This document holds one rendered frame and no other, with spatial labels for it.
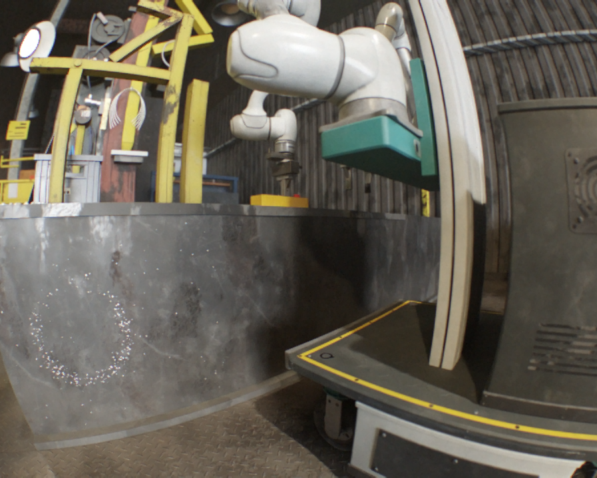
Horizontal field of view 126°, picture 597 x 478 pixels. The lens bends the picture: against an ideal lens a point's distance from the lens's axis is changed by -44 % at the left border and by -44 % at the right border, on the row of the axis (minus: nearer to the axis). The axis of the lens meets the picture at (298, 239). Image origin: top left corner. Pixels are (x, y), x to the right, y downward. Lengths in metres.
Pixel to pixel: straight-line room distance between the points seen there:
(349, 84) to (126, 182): 2.04
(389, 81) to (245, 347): 0.92
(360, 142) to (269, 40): 0.26
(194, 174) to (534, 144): 0.91
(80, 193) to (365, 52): 1.06
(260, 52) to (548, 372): 0.74
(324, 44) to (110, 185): 2.05
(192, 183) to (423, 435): 0.93
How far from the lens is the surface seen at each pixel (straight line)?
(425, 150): 0.63
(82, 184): 1.18
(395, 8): 1.40
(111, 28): 3.19
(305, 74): 0.54
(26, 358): 0.91
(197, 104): 1.03
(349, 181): 1.01
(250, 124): 1.15
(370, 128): 0.51
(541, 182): 0.47
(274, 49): 0.53
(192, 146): 0.97
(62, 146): 0.98
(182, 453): 0.89
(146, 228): 0.81
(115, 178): 2.36
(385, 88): 0.58
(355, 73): 0.57
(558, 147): 0.49
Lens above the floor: 0.64
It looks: 3 degrees down
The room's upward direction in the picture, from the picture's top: straight up
